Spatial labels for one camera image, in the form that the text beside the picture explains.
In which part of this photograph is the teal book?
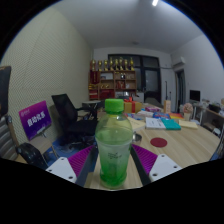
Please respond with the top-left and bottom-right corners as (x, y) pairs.
(161, 118), (182, 131)

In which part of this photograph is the pink plush toy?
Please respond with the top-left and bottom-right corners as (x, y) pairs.
(182, 102), (194, 122)

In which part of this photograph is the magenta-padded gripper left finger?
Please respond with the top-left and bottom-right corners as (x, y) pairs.
(45, 144), (99, 188)

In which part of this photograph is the purple sign board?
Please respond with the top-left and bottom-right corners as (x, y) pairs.
(18, 100), (53, 142)

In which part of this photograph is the yellow gift box red ribbon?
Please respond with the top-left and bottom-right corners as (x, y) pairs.
(123, 97), (143, 114)

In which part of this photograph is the stainless steel cup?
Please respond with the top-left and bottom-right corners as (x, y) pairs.
(132, 131), (143, 145)

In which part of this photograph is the white wall air conditioner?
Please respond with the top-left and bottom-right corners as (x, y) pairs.
(171, 56), (186, 68)

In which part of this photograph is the black office chair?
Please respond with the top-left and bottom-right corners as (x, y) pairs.
(51, 93), (99, 148)

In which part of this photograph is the wooden shelf unit with trophies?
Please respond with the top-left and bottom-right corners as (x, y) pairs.
(88, 57), (138, 101)

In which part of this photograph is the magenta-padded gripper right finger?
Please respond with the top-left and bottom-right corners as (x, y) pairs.
(129, 143), (183, 186)

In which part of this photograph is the beige book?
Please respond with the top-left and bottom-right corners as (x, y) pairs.
(127, 116), (147, 132)

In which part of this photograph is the grey striped chair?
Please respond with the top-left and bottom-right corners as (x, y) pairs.
(0, 114), (19, 161)

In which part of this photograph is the upright tan carton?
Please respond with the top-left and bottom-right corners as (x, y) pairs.
(163, 99), (172, 114)

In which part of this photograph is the pale yellow book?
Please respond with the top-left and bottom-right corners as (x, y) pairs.
(178, 119), (199, 130)

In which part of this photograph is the orange book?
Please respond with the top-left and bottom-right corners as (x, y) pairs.
(169, 112), (185, 120)

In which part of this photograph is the black case with tan trim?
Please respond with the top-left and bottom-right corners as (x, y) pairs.
(0, 65), (12, 118)

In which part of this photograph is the beige chair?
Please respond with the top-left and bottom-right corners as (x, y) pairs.
(144, 97), (164, 108)

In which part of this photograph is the computer monitor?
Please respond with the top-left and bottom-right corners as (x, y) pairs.
(189, 89), (202, 103)

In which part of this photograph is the white book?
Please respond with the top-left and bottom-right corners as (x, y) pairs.
(145, 116), (167, 130)

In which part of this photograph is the pink flat box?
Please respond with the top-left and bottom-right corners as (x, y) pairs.
(144, 106), (162, 113)

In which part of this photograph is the blue flat box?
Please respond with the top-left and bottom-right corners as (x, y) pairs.
(152, 111), (172, 120)

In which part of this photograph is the black backpack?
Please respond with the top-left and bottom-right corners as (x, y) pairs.
(16, 142), (49, 170)

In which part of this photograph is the flat round red coaster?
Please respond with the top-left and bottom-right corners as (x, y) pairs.
(149, 137), (168, 148)

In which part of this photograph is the green-capped clear drink bottle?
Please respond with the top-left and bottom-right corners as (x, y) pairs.
(94, 98), (134, 190)

